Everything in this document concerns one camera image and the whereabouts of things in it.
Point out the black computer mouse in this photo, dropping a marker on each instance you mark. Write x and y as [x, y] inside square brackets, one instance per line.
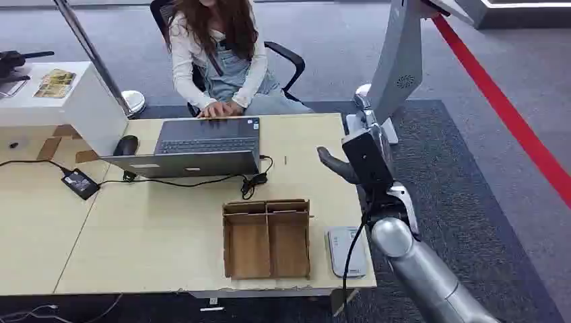
[126, 146]

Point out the grey card reader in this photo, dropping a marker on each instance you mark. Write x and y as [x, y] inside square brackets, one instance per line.
[341, 254]

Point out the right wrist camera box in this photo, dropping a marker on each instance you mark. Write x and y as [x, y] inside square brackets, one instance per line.
[366, 160]

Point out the white round stanchion base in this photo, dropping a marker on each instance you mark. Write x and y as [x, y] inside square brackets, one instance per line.
[362, 88]

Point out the steel stanchion pole with base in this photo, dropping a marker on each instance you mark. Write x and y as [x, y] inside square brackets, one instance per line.
[96, 58]

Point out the brown cardboard piece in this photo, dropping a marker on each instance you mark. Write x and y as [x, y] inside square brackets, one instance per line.
[49, 148]
[66, 131]

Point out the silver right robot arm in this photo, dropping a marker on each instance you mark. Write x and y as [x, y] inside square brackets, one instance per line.
[424, 276]

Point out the black power adapter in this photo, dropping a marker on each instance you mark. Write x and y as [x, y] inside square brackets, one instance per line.
[80, 183]

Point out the red barrier belt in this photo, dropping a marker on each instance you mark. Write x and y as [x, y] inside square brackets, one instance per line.
[504, 107]

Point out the wooden table bracket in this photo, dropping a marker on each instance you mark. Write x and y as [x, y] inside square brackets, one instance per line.
[343, 301]

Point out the white cabinet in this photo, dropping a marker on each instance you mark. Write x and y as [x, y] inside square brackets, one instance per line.
[89, 111]

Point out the black office chair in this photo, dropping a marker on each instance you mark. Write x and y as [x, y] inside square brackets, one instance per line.
[290, 55]

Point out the grey kiosk stand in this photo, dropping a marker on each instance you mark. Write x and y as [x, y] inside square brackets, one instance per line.
[397, 67]

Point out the grey open laptop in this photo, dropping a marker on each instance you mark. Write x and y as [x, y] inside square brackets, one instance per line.
[200, 165]

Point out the wooden card box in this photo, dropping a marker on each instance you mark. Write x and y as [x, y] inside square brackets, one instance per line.
[267, 249]

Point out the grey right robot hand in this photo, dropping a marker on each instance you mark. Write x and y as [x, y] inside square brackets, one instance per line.
[339, 167]

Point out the person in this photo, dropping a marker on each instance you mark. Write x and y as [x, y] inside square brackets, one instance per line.
[223, 67]

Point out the yellow printed brochure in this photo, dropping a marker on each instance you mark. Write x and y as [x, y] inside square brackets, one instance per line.
[55, 83]

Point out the grey platform with light strip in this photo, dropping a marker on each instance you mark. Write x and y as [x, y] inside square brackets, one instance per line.
[522, 15]

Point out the black device on cabinet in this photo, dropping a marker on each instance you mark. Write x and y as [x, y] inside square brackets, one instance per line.
[11, 62]

